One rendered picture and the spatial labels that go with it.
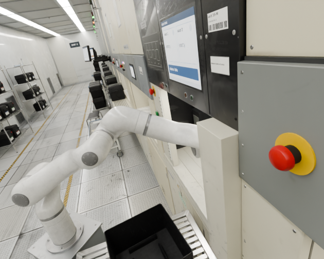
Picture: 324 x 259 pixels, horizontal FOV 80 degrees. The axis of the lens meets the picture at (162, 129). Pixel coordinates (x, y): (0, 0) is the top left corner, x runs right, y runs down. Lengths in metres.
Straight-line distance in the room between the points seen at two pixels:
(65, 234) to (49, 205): 0.19
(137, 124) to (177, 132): 0.15
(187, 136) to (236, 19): 0.40
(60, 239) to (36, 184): 0.37
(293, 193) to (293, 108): 0.15
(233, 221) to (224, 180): 0.16
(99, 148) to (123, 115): 0.15
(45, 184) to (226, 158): 0.76
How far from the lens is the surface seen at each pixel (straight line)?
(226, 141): 0.46
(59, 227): 1.19
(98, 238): 1.29
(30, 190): 1.00
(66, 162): 0.89
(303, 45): 0.34
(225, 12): 0.45
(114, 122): 0.73
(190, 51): 0.61
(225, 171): 0.50
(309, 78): 0.32
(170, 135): 0.72
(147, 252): 1.04
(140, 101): 2.66
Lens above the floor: 1.62
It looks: 24 degrees down
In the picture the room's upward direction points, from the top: 11 degrees counter-clockwise
